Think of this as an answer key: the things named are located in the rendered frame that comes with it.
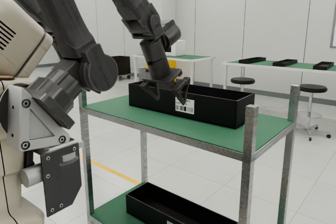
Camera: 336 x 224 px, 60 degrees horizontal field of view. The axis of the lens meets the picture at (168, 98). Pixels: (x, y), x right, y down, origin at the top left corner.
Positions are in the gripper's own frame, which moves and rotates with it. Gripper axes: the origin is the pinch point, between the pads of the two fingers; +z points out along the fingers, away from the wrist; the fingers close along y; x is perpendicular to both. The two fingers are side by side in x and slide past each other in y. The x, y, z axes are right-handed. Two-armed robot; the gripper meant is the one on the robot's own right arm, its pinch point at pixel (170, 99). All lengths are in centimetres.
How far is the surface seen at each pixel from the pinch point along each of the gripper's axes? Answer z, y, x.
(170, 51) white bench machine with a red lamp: 182, 286, -328
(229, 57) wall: 257, 231, -440
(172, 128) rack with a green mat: 23.0, 12.9, -9.0
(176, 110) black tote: 26.3, 21.1, -22.3
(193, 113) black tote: 26.3, 12.2, -22.2
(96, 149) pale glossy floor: 153, 200, -63
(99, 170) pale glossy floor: 140, 159, -36
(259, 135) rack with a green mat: 28.9, -16.5, -20.3
